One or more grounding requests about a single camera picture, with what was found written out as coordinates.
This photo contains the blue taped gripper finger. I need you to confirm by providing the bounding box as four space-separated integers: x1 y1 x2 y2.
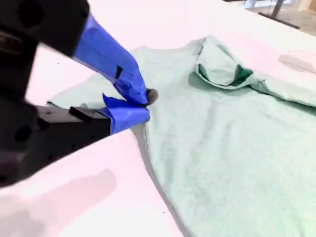
41 0 159 107
53 93 151 162

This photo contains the pale green T-shirt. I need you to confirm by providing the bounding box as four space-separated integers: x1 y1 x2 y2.
46 34 316 237

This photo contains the black desk leg frame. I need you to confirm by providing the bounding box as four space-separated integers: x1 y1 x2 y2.
258 0 301 29

